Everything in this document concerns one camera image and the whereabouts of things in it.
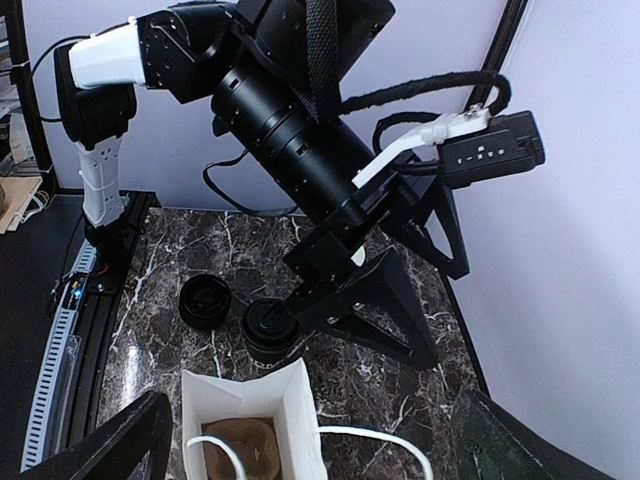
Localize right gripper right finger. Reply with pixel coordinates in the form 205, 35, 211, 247
451, 389, 609, 479

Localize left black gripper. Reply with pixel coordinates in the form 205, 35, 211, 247
284, 177, 470, 370

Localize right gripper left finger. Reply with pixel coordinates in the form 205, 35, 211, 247
18, 391, 173, 479

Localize black cup lid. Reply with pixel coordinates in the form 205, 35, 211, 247
242, 298, 300, 350

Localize brown paper bag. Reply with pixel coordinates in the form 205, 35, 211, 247
181, 359, 434, 479

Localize black paper coffee cup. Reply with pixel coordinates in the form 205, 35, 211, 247
246, 344, 294, 368

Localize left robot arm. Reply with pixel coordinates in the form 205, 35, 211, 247
54, 1, 468, 369

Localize stack of black lids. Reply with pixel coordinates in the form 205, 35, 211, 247
178, 274, 232, 332

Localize grey cable duct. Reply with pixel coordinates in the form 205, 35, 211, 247
20, 241, 96, 471

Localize left black frame post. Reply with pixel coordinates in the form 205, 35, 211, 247
1, 0, 58, 194

